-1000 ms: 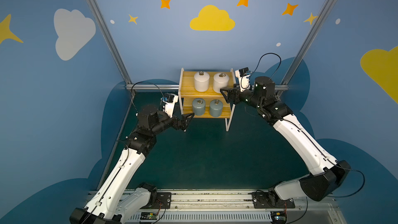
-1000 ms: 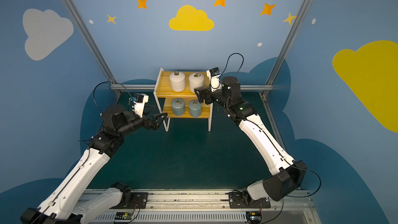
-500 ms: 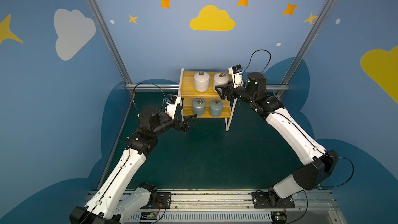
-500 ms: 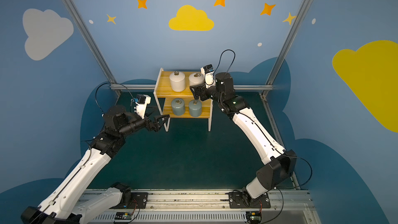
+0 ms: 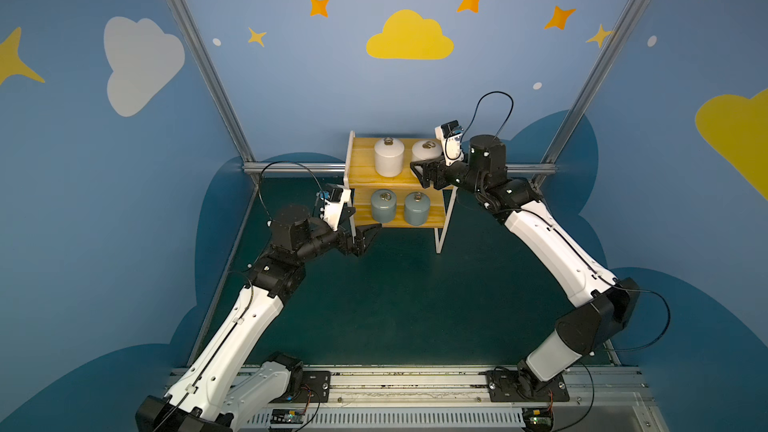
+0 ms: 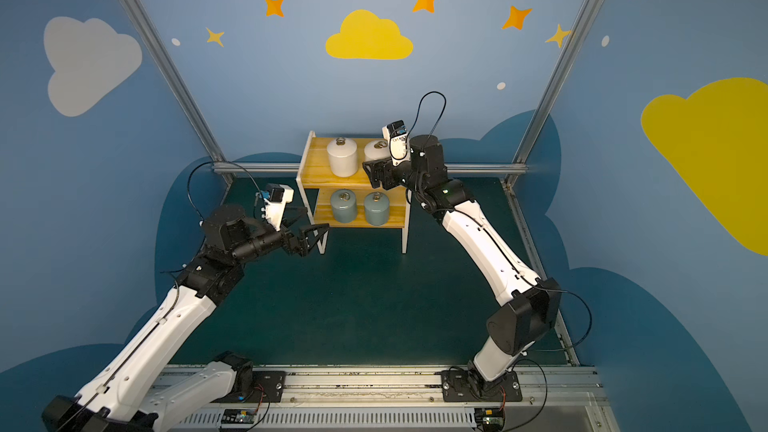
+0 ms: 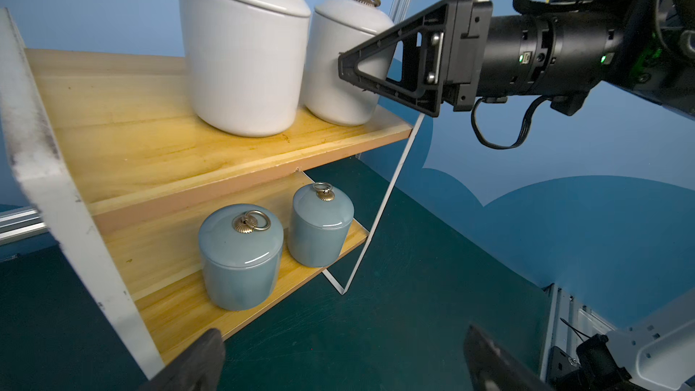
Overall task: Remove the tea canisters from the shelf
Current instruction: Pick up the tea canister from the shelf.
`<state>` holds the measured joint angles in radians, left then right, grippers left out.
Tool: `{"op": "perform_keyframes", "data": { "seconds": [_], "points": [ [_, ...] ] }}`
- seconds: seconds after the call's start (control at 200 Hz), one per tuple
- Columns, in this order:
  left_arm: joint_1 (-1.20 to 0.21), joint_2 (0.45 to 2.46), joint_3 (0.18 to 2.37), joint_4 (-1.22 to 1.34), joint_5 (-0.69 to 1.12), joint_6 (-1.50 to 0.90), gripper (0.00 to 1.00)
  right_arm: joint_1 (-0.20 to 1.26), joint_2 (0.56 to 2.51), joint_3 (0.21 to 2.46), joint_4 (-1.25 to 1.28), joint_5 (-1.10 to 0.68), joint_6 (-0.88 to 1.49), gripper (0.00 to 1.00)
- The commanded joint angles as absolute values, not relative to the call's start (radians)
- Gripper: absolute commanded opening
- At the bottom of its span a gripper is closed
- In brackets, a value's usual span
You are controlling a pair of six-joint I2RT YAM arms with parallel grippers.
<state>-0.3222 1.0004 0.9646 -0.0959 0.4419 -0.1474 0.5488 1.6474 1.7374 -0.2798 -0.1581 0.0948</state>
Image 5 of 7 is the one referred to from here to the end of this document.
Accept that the rear aluminium frame bar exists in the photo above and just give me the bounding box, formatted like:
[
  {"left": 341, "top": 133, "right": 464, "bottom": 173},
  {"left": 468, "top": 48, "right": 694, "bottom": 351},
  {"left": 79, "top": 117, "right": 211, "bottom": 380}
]
[{"left": 243, "top": 161, "right": 557, "bottom": 176}]

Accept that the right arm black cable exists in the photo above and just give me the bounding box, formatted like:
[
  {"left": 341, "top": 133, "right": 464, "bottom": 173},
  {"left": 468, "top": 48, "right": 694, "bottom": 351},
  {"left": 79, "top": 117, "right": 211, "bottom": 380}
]
[{"left": 460, "top": 91, "right": 516, "bottom": 145}]

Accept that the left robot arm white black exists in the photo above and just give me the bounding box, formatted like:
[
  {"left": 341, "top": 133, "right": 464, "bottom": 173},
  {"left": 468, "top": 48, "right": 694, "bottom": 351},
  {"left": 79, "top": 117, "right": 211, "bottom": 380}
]
[{"left": 135, "top": 205, "right": 382, "bottom": 431}]

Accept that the white tea canister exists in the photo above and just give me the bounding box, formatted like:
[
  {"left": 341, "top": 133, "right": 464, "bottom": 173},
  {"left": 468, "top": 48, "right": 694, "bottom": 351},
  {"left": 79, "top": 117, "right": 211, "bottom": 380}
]
[
  {"left": 411, "top": 139, "right": 443, "bottom": 162},
  {"left": 374, "top": 137, "right": 405, "bottom": 178}
]

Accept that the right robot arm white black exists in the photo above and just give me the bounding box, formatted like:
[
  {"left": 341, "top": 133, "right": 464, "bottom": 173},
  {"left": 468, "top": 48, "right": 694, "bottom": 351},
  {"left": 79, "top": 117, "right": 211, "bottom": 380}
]
[{"left": 410, "top": 134, "right": 640, "bottom": 402}]

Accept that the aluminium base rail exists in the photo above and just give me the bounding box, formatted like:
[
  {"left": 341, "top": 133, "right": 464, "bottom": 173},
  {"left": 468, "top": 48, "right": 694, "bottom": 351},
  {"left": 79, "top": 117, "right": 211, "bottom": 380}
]
[{"left": 235, "top": 365, "right": 666, "bottom": 431}]

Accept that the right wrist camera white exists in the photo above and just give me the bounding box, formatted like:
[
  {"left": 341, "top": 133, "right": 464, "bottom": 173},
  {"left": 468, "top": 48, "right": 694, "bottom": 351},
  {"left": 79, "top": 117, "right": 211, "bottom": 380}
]
[{"left": 435, "top": 120, "right": 464, "bottom": 166}]

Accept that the left controller board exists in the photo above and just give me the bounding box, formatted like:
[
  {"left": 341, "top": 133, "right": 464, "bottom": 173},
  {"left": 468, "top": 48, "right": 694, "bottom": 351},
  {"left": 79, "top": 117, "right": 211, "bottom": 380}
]
[{"left": 268, "top": 409, "right": 306, "bottom": 429}]

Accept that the grey-blue tea canister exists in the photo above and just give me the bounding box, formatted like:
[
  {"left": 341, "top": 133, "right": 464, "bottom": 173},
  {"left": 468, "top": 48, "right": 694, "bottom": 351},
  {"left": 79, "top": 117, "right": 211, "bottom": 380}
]
[
  {"left": 404, "top": 192, "right": 431, "bottom": 227},
  {"left": 370, "top": 189, "right": 397, "bottom": 224}
]

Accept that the controller board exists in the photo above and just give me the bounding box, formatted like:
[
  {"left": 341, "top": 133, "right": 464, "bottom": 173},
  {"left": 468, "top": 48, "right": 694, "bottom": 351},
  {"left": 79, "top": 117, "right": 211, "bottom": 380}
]
[
  {"left": 268, "top": 409, "right": 306, "bottom": 429},
  {"left": 522, "top": 408, "right": 554, "bottom": 432}
]

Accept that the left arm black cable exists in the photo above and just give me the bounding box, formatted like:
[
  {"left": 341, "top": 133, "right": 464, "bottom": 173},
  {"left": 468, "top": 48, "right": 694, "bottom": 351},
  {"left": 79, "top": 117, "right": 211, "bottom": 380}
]
[{"left": 256, "top": 160, "right": 328, "bottom": 226}]

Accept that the aluminium frame post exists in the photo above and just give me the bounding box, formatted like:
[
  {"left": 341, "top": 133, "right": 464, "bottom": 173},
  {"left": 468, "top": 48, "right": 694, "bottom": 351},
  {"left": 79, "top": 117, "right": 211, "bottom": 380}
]
[
  {"left": 532, "top": 0, "right": 652, "bottom": 189},
  {"left": 166, "top": 0, "right": 257, "bottom": 184}
]

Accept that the left aluminium frame post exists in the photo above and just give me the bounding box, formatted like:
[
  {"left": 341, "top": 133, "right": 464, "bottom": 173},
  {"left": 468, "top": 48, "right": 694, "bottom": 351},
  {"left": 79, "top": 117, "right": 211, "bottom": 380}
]
[{"left": 166, "top": 0, "right": 257, "bottom": 184}]

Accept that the right controller board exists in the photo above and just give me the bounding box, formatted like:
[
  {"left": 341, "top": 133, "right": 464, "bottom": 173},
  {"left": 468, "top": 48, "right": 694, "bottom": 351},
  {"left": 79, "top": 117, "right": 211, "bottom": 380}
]
[{"left": 522, "top": 408, "right": 554, "bottom": 432}]

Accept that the wooden two-tier shelf white frame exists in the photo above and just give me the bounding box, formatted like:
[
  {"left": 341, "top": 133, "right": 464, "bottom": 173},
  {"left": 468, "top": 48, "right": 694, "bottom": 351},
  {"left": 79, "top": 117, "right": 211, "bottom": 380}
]
[{"left": 344, "top": 131, "right": 457, "bottom": 254}]

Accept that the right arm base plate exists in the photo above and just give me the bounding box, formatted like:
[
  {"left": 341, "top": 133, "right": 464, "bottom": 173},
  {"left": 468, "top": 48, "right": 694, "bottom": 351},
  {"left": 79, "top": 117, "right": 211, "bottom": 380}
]
[{"left": 485, "top": 366, "right": 570, "bottom": 403}]

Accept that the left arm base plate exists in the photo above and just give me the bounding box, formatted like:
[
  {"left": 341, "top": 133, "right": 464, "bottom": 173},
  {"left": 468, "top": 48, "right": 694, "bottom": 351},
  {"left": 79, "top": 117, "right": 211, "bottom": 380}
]
[{"left": 271, "top": 370, "right": 332, "bottom": 404}]

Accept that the right aluminium frame post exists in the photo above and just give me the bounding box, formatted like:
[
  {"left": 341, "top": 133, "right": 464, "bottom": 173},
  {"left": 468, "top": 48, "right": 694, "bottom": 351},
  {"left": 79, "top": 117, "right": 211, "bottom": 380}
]
[{"left": 532, "top": 0, "right": 652, "bottom": 189}]

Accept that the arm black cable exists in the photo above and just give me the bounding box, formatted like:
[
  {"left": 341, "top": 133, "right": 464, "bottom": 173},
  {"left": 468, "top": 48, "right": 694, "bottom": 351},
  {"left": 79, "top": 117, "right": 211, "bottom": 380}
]
[
  {"left": 256, "top": 160, "right": 328, "bottom": 226},
  {"left": 460, "top": 91, "right": 516, "bottom": 145}
]

